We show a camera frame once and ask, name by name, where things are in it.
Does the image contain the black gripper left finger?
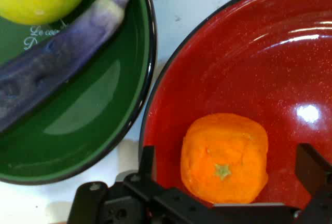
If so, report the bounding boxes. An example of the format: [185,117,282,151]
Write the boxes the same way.
[123,145,216,209]

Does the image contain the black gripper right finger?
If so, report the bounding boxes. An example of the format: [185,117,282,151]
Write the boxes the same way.
[295,143,332,224]

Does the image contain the dark green enamel plate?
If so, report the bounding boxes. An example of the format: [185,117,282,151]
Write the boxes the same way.
[0,0,158,186]

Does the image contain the toy orange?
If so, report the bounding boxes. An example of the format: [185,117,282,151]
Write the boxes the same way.
[180,113,269,205]

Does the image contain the red enamel plate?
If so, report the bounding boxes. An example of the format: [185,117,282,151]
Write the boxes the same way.
[139,0,332,211]

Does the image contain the purple toy eggplant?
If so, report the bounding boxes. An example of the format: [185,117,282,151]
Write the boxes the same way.
[0,0,134,133]

